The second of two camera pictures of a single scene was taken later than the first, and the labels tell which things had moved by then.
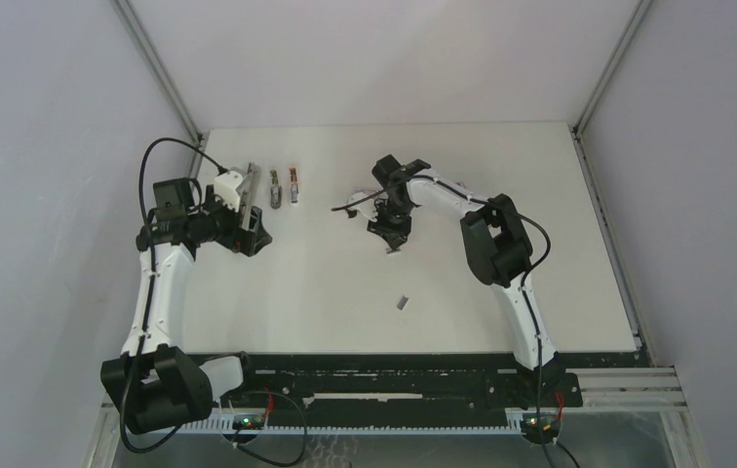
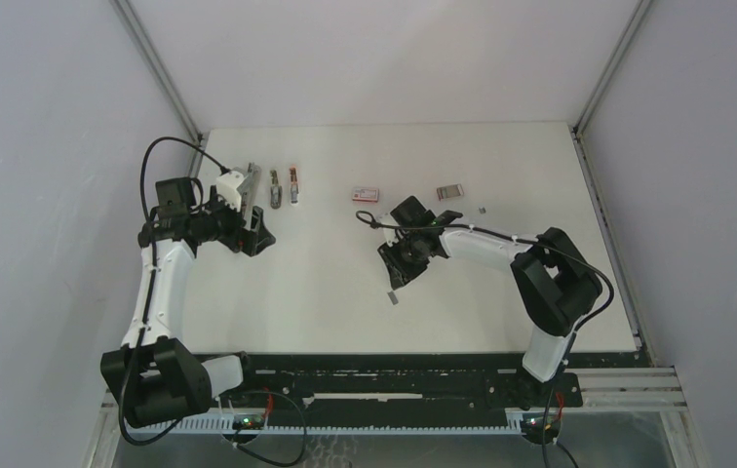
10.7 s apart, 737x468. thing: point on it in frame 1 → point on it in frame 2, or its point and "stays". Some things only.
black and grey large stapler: (250, 192) stays
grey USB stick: (276, 195) stays
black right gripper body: (393, 219) → (403, 249)
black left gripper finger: (255, 221) stays
